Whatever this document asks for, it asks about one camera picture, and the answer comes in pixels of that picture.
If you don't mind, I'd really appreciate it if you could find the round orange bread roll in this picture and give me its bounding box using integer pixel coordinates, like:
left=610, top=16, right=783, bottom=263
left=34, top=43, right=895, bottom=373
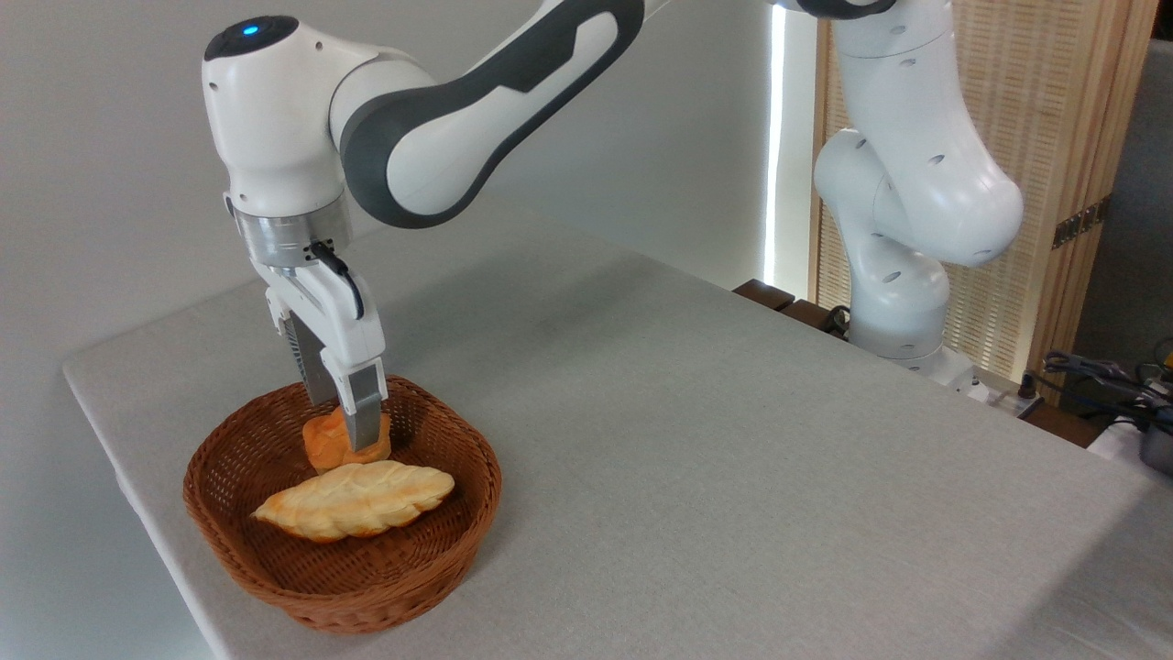
left=301, top=407, right=393, bottom=475

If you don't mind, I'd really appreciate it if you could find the brown wicker basket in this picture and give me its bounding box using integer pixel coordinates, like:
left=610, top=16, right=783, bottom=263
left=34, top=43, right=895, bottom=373
left=182, top=373, right=503, bottom=636

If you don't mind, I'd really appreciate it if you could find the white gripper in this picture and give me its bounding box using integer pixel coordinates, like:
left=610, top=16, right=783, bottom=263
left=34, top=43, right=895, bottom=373
left=248, top=257, right=389, bottom=453

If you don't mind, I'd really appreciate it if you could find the black cable bundle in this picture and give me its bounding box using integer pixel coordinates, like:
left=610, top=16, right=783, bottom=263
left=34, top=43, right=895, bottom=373
left=1042, top=339, right=1173, bottom=434

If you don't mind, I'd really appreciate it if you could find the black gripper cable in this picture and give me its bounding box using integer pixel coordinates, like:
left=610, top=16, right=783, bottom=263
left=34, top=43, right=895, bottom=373
left=308, top=239, right=367, bottom=321

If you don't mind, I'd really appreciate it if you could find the dark metal screen hinge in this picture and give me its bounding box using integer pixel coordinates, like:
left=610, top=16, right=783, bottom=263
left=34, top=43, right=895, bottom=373
left=1051, top=194, right=1113, bottom=250

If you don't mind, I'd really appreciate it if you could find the wooden slatted folding screen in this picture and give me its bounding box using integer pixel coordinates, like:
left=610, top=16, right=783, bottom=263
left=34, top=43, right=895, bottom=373
left=807, top=0, right=1161, bottom=405

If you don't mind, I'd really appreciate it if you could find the dark wooden board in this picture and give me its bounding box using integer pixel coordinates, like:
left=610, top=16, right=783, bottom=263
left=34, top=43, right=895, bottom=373
left=732, top=279, right=851, bottom=341

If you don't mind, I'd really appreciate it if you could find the long braided bread loaf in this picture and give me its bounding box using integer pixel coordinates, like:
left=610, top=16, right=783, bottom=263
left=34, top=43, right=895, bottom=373
left=250, top=459, right=456, bottom=545

